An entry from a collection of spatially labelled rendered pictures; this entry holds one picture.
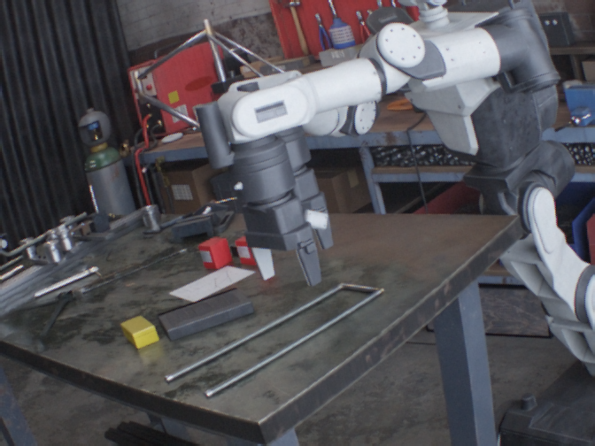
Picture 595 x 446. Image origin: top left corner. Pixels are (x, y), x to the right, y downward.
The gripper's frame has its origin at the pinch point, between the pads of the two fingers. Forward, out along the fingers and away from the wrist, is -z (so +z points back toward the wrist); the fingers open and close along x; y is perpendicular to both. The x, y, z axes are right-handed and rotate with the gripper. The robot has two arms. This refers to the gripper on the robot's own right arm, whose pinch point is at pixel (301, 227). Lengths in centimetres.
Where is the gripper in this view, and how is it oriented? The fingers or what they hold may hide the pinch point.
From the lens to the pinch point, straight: 146.8
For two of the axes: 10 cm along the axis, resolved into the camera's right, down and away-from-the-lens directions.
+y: 7.5, -3.7, 5.5
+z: -2.5, -9.3, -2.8
